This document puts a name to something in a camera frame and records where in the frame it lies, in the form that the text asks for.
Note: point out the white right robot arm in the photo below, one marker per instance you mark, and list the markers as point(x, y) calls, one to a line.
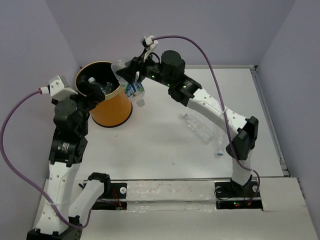
point(241, 131)

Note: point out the clear plastic bottle blue cap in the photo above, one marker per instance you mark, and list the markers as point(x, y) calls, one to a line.
point(219, 142)

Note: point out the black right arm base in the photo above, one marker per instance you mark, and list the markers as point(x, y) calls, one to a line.
point(230, 196)

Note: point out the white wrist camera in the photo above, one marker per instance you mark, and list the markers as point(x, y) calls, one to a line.
point(149, 42)
point(58, 89)

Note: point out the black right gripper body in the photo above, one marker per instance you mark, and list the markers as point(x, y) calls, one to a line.
point(154, 69)

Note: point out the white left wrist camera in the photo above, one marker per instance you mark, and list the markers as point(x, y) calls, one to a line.
point(58, 89)

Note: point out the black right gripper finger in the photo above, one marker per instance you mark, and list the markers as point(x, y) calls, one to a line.
point(127, 73)
point(135, 63)

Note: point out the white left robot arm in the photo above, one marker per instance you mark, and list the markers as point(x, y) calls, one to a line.
point(62, 219)

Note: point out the orange cylindrical bin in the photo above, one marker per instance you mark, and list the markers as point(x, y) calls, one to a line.
point(116, 109)

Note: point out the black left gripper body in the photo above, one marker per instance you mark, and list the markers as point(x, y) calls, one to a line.
point(87, 103)

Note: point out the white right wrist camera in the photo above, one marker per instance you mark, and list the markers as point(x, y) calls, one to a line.
point(149, 42)

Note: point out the clear bottle with printed label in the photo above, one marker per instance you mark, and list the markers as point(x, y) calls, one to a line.
point(134, 91)

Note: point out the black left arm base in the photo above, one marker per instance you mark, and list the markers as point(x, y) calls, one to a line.
point(115, 199)

